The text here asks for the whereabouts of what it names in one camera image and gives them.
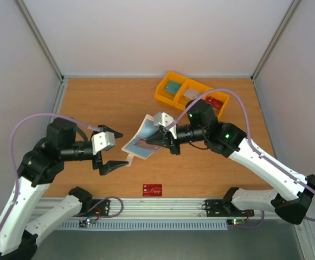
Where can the left circuit board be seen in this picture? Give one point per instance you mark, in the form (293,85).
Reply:
(85,223)

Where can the circuit board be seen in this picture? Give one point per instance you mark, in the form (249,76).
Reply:
(85,223)
(236,221)

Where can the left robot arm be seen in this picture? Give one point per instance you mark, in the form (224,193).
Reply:
(64,141)

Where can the teal card in bin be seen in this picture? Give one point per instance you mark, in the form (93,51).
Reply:
(172,87)

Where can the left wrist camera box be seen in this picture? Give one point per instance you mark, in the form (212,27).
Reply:
(103,141)

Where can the grey slotted cable duct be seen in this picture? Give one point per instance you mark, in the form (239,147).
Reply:
(148,225)

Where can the red card in bin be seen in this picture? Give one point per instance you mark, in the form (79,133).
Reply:
(215,103)

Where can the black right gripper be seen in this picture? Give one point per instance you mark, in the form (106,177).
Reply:
(172,143)

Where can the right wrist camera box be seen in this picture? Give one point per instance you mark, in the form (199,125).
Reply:
(167,121)

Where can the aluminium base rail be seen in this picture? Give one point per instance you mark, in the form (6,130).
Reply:
(142,208)

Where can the yellow plastic bin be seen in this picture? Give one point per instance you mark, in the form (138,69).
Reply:
(178,100)

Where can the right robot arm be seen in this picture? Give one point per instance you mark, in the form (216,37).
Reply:
(291,194)

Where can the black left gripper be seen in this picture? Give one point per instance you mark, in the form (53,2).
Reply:
(108,167)

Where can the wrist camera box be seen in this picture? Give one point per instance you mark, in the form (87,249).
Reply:
(167,121)
(103,141)

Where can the red VIP card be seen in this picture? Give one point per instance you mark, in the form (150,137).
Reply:
(141,143)
(152,190)

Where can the right circuit board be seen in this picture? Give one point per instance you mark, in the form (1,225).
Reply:
(236,221)

